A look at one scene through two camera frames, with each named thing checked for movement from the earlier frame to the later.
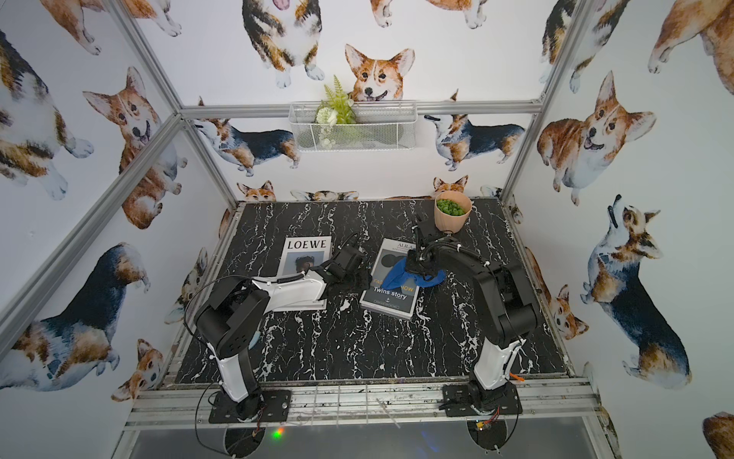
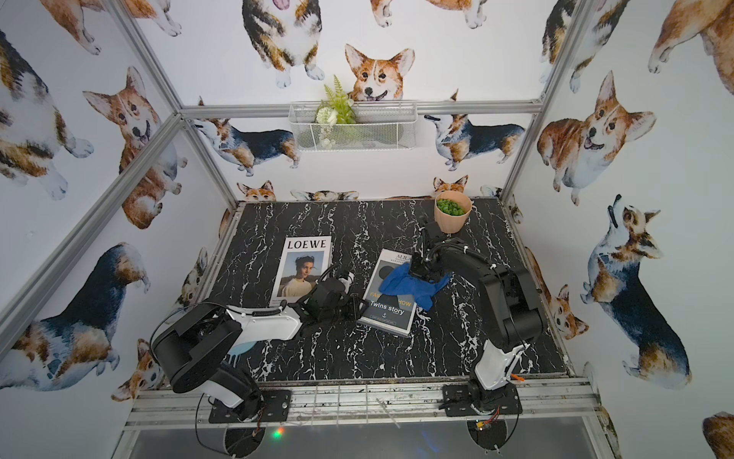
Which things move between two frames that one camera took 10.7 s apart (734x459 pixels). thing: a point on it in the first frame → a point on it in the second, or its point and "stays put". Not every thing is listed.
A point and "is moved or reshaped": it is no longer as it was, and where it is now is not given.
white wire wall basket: (379, 125) stays put
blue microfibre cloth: (397, 273) is moved or reshaped
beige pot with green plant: (451, 210) stays put
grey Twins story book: (399, 302) is moved or reshaped
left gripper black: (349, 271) → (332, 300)
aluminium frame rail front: (165, 404) stays put
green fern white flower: (336, 109) stays put
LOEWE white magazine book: (299, 254) stays put
